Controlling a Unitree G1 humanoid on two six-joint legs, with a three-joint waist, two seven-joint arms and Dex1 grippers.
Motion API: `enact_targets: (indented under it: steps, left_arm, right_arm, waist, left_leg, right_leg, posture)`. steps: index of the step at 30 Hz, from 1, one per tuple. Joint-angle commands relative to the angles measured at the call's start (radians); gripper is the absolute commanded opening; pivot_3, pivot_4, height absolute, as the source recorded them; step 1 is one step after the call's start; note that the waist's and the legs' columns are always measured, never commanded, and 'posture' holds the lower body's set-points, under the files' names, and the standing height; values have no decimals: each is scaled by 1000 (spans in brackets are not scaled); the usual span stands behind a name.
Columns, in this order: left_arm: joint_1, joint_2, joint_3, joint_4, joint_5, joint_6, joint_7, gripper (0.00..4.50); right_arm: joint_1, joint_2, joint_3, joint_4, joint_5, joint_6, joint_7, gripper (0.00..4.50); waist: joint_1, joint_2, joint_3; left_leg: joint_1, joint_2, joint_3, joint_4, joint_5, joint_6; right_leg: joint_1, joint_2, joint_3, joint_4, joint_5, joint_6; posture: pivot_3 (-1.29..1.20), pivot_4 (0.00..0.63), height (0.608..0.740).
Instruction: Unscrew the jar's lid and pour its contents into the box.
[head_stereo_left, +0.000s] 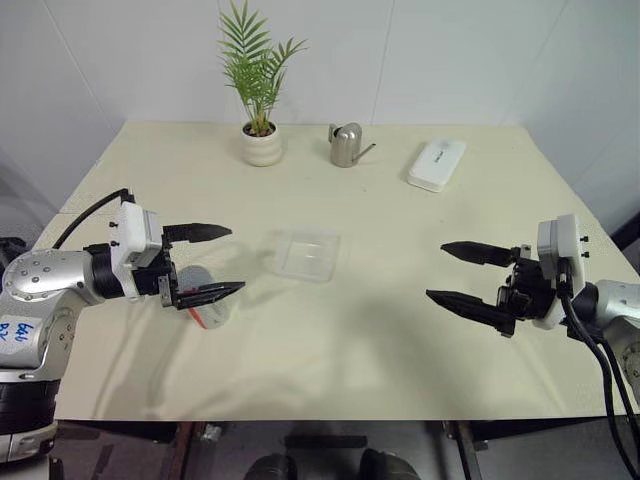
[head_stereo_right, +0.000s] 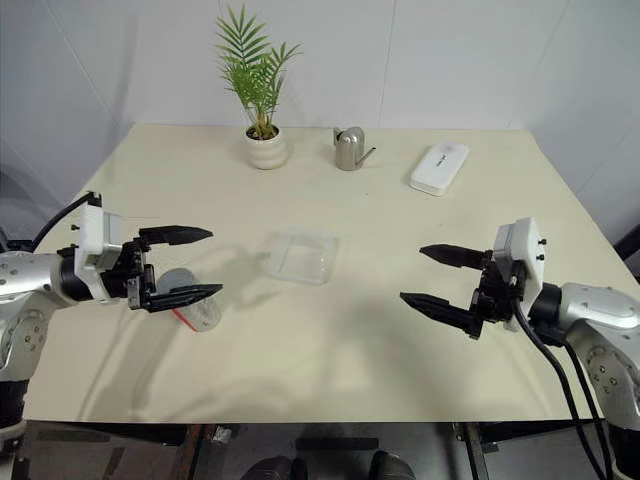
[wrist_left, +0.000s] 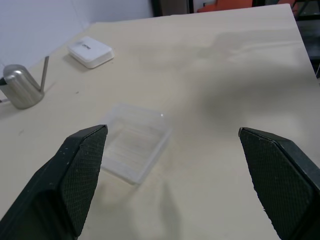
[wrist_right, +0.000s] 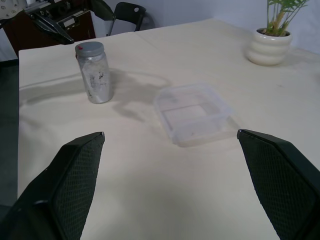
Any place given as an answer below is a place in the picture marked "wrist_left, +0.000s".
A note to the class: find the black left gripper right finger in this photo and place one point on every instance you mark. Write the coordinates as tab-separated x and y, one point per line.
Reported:
280	180

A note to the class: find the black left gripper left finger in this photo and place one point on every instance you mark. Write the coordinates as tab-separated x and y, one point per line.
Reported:
62	185

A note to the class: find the clear plastic container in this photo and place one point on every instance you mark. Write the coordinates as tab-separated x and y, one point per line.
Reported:
135	147

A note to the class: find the silver metal watering can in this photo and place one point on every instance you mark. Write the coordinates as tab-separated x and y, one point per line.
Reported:
22	86

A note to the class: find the white flat box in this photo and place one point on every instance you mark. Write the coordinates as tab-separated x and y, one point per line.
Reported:
90	53

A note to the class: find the orange object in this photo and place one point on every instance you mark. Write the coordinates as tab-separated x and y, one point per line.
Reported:
225	4

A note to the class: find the dark cabinet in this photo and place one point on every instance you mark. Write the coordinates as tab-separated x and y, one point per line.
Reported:
172	7

